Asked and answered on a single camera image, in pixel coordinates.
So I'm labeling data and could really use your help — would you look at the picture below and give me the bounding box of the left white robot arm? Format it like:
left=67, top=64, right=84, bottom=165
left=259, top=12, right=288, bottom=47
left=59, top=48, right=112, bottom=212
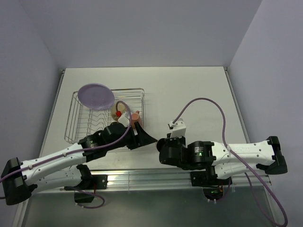
left=0, top=122, right=157, bottom=205

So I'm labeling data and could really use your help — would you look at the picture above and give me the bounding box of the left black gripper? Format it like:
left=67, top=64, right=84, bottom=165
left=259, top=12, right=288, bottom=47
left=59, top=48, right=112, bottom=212
left=107, top=121, right=155, bottom=151

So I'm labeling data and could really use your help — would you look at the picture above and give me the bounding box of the black mug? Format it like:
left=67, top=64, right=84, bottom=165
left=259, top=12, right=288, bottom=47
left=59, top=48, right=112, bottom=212
left=156, top=138, right=166, bottom=152

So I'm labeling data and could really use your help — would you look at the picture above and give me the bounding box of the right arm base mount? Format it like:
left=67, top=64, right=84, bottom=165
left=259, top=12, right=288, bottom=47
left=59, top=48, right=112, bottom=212
left=190, top=171, right=232, bottom=204

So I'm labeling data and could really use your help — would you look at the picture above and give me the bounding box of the purple plate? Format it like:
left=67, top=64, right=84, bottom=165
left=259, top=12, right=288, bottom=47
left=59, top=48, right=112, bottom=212
left=78, top=83, right=115, bottom=110

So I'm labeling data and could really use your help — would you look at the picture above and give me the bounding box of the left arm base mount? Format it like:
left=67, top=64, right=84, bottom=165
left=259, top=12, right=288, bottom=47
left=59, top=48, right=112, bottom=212
left=64, top=175, right=108, bottom=209

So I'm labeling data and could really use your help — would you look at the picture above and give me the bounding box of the aluminium rail frame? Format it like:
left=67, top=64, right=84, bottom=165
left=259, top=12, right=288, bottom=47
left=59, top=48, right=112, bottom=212
left=23, top=166, right=272, bottom=192

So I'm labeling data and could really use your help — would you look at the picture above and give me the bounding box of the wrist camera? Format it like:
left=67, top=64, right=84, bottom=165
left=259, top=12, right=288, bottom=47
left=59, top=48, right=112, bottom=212
left=168, top=118, right=186, bottom=138
left=116, top=111, right=130, bottom=127

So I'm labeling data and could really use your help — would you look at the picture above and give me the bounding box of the wire dish rack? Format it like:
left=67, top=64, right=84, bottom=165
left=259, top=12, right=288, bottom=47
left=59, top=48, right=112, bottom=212
left=64, top=88, right=145, bottom=144

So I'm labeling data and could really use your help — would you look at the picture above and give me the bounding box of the white bowl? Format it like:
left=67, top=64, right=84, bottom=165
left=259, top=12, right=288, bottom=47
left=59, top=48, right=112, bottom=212
left=111, top=103, right=128, bottom=121

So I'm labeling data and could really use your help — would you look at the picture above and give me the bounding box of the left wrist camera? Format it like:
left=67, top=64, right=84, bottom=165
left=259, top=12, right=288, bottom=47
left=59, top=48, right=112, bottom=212
left=116, top=111, right=130, bottom=127

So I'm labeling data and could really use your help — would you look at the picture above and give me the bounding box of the pink mug white inside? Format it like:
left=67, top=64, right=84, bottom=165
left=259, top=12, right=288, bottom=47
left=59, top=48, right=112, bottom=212
left=131, top=111, right=143, bottom=129

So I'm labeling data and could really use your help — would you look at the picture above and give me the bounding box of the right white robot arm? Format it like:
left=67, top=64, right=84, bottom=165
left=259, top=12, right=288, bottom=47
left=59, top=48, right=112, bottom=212
left=156, top=136, right=288, bottom=184

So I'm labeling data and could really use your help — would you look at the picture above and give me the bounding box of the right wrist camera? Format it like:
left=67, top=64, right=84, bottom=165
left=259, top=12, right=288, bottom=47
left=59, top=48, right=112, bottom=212
left=168, top=118, right=186, bottom=138

